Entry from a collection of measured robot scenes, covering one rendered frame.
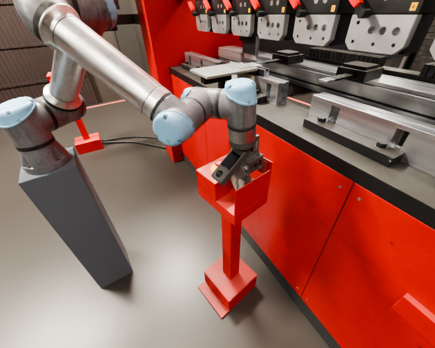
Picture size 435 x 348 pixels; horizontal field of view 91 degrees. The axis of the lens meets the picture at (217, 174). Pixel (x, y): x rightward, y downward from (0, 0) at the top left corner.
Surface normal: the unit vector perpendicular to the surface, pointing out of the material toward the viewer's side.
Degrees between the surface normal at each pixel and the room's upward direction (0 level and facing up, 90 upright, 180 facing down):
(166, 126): 90
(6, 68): 90
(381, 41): 90
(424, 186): 0
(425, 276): 90
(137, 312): 0
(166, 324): 0
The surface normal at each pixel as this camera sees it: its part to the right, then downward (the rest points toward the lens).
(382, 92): -0.88, 0.32
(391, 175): -0.04, -0.79
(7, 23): 0.54, 0.50
